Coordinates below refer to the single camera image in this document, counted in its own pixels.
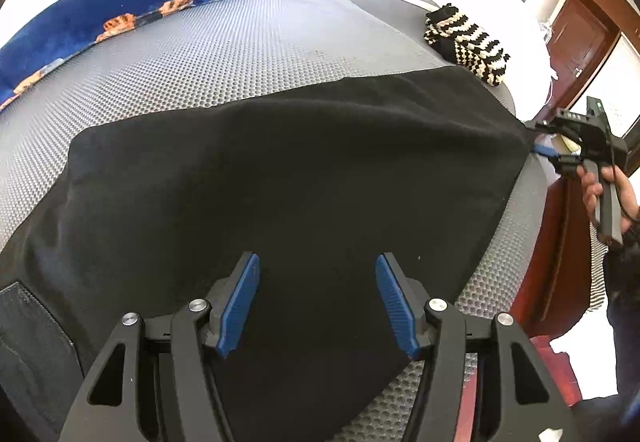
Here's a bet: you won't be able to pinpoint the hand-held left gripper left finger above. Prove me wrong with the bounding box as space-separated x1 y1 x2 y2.
59 251 261 442

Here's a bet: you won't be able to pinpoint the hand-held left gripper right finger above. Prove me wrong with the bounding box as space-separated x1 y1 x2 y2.
375 252 583 442

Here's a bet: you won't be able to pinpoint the black pants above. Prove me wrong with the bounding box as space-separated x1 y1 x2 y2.
0 66 536 442

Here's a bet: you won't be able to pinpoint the person's right forearm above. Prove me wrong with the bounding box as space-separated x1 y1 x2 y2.
617 209 640 255

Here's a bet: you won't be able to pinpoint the person's right hand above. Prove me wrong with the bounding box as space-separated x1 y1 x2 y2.
575 164 640 233

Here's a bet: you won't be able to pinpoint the brown wooden door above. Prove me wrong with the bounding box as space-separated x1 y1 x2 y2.
542 0 623 113

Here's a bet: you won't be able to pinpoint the striped knitted cloth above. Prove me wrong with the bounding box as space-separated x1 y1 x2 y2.
424 3 511 87

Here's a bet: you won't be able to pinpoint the person's dark clothing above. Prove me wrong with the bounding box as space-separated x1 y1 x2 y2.
567 242 640 442

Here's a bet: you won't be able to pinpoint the grey mesh mat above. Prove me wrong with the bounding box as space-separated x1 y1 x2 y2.
0 0 546 442

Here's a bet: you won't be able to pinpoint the blue plush blanket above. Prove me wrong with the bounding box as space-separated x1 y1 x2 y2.
0 0 268 110

